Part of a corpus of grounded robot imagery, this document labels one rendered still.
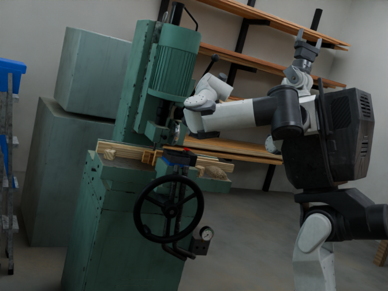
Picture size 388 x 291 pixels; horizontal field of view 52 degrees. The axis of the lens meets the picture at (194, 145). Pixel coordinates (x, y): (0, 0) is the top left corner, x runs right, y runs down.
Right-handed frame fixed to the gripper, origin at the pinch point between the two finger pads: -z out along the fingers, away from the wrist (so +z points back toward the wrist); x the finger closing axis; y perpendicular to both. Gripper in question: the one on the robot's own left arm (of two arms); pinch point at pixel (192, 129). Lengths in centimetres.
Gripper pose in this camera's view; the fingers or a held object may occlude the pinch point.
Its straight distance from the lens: 168.1
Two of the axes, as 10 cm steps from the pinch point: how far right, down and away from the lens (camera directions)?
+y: -1.9, -7.1, 6.8
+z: 3.9, -6.9, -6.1
